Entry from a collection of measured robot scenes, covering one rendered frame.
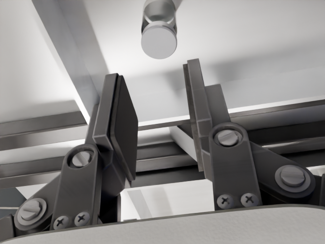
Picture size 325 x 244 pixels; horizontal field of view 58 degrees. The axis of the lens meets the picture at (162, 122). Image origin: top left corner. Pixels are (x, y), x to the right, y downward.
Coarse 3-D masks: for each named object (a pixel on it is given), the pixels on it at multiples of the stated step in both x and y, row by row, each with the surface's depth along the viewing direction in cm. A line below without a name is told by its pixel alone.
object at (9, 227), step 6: (6, 216) 9; (12, 216) 10; (0, 222) 9; (6, 222) 9; (12, 222) 9; (0, 228) 9; (6, 228) 9; (12, 228) 9; (48, 228) 9; (0, 234) 9; (6, 234) 9; (12, 234) 9; (18, 234) 9; (24, 234) 9; (0, 240) 9
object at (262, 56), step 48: (48, 0) 18; (96, 0) 19; (144, 0) 19; (192, 0) 19; (240, 0) 19; (288, 0) 19; (96, 48) 22; (192, 48) 22; (240, 48) 22; (288, 48) 22; (96, 96) 24; (144, 96) 25; (240, 96) 22; (288, 96) 21
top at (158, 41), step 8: (144, 32) 16; (152, 32) 16; (160, 32) 16; (168, 32) 16; (144, 40) 16; (152, 40) 16; (160, 40) 16; (168, 40) 16; (176, 40) 16; (144, 48) 17; (152, 48) 17; (160, 48) 17; (168, 48) 17; (152, 56) 17; (160, 56) 17; (168, 56) 17
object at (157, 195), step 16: (304, 160) 27; (320, 160) 27; (144, 176) 29; (160, 176) 29; (176, 176) 28; (192, 176) 28; (128, 192) 29; (144, 192) 35; (160, 192) 35; (176, 192) 35; (192, 192) 35; (208, 192) 35; (144, 208) 35; (160, 208) 37; (176, 208) 37; (192, 208) 37; (208, 208) 37
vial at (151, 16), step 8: (152, 0) 18; (160, 0) 18; (168, 0) 19; (144, 8) 19; (152, 8) 17; (160, 8) 17; (168, 8) 18; (144, 16) 17; (152, 16) 17; (160, 16) 17; (168, 16) 17; (176, 16) 18; (144, 24) 17; (152, 24) 16; (160, 24) 16; (168, 24) 16; (176, 24) 17; (176, 32) 17
